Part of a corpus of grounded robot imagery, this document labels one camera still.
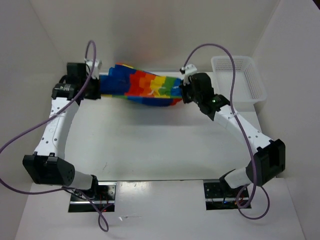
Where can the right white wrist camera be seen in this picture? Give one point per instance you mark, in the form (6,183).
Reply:
(188,71)

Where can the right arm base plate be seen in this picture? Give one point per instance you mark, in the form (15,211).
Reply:
(217,199)

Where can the rainbow striped shorts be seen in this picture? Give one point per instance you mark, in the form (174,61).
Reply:
(143,87)

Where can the white plastic basket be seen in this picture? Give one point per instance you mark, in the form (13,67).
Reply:
(248,87)

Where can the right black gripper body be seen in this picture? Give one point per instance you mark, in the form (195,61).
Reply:
(189,95)

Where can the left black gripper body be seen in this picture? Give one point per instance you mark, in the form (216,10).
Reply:
(92,90)

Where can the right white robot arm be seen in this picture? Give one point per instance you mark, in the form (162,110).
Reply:
(268,157)

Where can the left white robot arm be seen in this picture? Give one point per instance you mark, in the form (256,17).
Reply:
(47,165)

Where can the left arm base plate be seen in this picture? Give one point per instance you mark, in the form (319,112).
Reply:
(104,199)

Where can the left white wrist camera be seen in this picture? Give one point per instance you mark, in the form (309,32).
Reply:
(94,67)

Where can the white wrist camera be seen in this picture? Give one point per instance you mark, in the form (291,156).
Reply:
(188,71)
(94,67)

